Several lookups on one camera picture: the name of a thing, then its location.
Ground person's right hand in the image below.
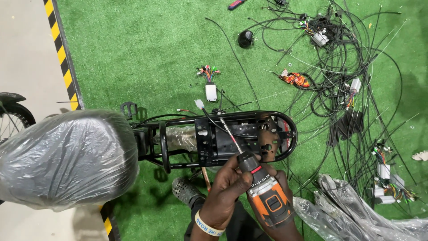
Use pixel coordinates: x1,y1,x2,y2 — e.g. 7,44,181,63
248,169,300,236

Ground person's left hand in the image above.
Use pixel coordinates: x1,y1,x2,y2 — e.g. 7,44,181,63
200,153,263,231

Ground orange cordless drill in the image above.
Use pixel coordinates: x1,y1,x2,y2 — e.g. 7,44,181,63
219,117,295,230

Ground brown rod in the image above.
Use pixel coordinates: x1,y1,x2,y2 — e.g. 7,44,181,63
201,167,212,192

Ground person's grey mesh shoe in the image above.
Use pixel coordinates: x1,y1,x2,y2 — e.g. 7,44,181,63
172,177,206,209

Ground white and yellow wristband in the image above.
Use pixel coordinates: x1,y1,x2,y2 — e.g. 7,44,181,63
195,210,225,237

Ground clear plastic sheet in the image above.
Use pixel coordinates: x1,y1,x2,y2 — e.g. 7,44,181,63
294,174,428,241

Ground plastic-wrapped rear mudguard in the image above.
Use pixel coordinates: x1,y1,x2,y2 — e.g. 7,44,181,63
165,127,198,153

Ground red bicycle tail light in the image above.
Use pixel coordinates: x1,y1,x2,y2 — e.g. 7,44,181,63
282,119,292,153

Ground black rubber sheet pieces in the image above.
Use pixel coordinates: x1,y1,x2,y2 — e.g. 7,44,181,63
329,110,365,146

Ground black bicycle pedal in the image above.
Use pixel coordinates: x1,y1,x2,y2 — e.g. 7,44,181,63
120,101,138,118

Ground orange patterned wrapper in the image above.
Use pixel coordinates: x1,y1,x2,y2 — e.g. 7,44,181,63
278,69,311,88

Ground black bicycle horn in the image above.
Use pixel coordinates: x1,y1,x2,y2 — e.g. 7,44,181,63
238,30,257,48

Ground plastic-wrapped bicycle seat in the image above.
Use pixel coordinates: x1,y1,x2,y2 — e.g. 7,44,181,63
0,109,140,212

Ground green artificial turf mat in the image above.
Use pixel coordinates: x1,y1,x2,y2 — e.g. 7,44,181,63
55,0,428,241

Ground black and yellow hazard tape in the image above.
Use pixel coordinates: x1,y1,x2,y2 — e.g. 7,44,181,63
43,0,121,241

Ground black bicycle wheel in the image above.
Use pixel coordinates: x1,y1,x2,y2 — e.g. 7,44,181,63
0,100,36,144

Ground black bicycle fender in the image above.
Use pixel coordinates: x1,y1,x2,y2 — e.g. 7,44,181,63
0,92,27,104

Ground white connector on black cable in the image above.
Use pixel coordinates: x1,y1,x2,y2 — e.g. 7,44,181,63
195,99,265,139

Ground tangle of black cables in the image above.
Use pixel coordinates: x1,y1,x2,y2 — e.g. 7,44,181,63
204,0,428,208

